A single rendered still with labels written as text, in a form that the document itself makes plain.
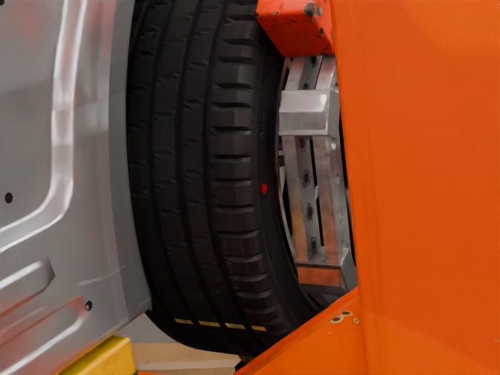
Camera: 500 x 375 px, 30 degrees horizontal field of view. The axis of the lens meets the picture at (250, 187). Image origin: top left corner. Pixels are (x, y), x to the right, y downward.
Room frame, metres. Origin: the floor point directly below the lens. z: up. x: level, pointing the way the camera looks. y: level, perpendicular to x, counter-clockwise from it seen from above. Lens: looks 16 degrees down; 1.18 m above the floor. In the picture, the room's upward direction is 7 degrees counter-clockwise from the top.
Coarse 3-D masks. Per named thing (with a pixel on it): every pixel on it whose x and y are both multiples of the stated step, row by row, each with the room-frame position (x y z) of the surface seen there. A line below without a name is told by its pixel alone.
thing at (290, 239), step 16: (288, 64) 1.24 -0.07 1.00; (272, 128) 1.15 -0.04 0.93; (272, 144) 1.14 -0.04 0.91; (272, 160) 1.14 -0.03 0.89; (288, 208) 1.60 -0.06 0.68; (288, 224) 1.22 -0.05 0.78; (320, 224) 1.30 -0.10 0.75; (288, 240) 1.15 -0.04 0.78; (352, 240) 1.37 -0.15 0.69; (352, 256) 1.38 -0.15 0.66
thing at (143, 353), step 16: (144, 352) 2.53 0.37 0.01; (160, 352) 2.52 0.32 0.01; (176, 352) 2.51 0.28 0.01; (192, 352) 2.50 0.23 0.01; (208, 352) 2.48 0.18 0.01; (144, 368) 2.43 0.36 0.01; (160, 368) 2.42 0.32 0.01; (176, 368) 2.40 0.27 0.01; (192, 368) 2.39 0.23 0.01; (208, 368) 2.37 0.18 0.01; (224, 368) 2.36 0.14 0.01
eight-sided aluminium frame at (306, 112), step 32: (320, 64) 1.18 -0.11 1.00; (288, 96) 1.12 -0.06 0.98; (320, 96) 1.09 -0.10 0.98; (288, 128) 1.10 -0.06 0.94; (320, 128) 1.08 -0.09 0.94; (288, 160) 1.11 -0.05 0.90; (320, 160) 1.08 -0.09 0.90; (288, 192) 1.11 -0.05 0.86; (320, 192) 1.09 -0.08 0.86; (320, 256) 1.10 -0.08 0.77; (320, 288) 1.10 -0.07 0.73; (352, 288) 1.10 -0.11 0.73
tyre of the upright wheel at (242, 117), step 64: (192, 0) 1.22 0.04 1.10; (256, 0) 1.17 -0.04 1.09; (128, 64) 1.21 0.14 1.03; (192, 64) 1.16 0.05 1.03; (256, 64) 1.13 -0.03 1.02; (128, 128) 1.17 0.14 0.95; (192, 128) 1.12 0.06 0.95; (256, 128) 1.11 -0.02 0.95; (192, 192) 1.11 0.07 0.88; (256, 192) 1.09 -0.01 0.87; (192, 256) 1.13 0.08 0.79; (256, 256) 1.09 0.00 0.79; (192, 320) 1.19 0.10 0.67; (256, 320) 1.13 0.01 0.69
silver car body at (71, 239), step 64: (0, 0) 0.97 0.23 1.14; (64, 0) 1.05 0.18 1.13; (128, 0) 1.11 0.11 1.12; (0, 64) 0.95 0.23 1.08; (64, 64) 1.02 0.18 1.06; (0, 128) 0.94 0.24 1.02; (64, 128) 1.00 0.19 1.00; (0, 192) 0.92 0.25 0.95; (64, 192) 0.98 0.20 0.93; (0, 256) 0.87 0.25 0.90; (64, 256) 0.95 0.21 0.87; (128, 256) 1.04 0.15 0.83; (0, 320) 0.86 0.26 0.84; (64, 320) 0.94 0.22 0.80; (128, 320) 1.03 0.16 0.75
